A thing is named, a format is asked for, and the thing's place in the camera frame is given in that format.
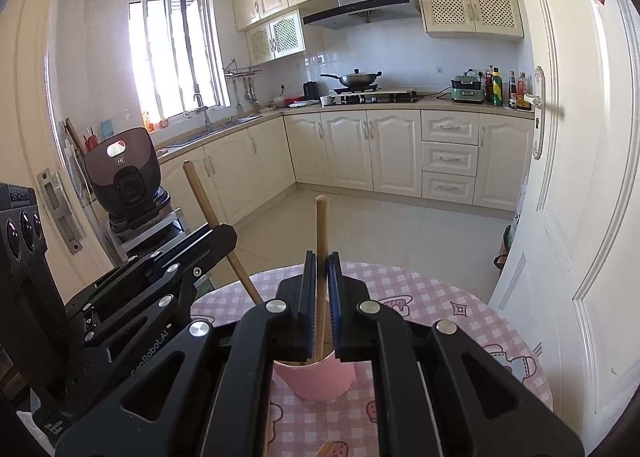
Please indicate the black kettle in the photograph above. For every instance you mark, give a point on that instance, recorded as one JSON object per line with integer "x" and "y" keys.
{"x": 311, "y": 91}

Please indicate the dark sauce bottle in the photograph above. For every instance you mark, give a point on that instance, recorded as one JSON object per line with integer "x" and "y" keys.
{"x": 512, "y": 92}

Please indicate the wall utensil rack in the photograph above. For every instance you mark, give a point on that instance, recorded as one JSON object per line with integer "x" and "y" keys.
{"x": 245, "y": 71}

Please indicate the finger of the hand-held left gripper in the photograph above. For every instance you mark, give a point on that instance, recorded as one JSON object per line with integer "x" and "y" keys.
{"x": 140, "y": 289}
{"x": 200, "y": 244}

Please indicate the sauce bottles on counter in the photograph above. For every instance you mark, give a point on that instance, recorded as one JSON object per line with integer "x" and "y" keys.
{"x": 496, "y": 89}

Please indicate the gas stove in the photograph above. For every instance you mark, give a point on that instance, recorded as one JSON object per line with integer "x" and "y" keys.
{"x": 375, "y": 97}

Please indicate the kitchen window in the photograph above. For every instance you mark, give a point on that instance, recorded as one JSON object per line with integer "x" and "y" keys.
{"x": 175, "y": 57}

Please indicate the dark brown air fryer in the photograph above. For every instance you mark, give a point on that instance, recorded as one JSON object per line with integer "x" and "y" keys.
{"x": 125, "y": 157}

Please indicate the red tray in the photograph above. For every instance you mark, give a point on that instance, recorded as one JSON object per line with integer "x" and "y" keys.
{"x": 294, "y": 101}

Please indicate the steel sink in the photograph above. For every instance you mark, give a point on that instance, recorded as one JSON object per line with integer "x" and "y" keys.
{"x": 195, "y": 138}

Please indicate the black appliance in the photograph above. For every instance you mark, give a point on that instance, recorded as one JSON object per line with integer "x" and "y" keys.
{"x": 142, "y": 219}

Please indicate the steel wok with lid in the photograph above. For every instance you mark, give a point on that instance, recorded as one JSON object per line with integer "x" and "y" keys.
{"x": 356, "y": 79}

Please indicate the cream lower cabinets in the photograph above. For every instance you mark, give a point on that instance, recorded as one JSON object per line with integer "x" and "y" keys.
{"x": 350, "y": 147}

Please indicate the pink cup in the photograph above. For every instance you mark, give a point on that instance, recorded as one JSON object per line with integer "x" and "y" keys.
{"x": 320, "y": 382}

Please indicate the green electric cooker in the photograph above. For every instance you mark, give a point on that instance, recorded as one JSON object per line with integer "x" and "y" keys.
{"x": 467, "y": 89}

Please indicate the chrome faucet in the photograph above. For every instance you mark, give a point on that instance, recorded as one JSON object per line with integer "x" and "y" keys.
{"x": 202, "y": 109}

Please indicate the metal storage rack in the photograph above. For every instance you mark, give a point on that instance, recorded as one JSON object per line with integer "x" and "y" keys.
{"x": 150, "y": 242}

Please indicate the metal door strike plate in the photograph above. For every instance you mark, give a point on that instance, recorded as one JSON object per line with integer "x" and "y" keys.
{"x": 57, "y": 212}

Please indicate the white panelled door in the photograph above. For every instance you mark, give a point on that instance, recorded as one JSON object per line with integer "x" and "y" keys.
{"x": 585, "y": 162}

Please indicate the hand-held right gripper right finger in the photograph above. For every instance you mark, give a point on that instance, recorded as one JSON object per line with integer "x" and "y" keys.
{"x": 334, "y": 307}

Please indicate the red-capped oil bottle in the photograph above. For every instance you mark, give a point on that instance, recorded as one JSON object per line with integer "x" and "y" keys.
{"x": 523, "y": 94}

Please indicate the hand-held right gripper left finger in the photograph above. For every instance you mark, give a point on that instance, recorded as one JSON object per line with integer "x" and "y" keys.
{"x": 310, "y": 297}

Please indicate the range hood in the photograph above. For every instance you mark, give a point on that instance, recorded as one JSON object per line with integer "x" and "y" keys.
{"x": 360, "y": 9}

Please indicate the cream cabinet drawer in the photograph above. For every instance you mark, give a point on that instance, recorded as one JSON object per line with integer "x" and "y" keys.
{"x": 448, "y": 185}
{"x": 450, "y": 127}
{"x": 449, "y": 158}

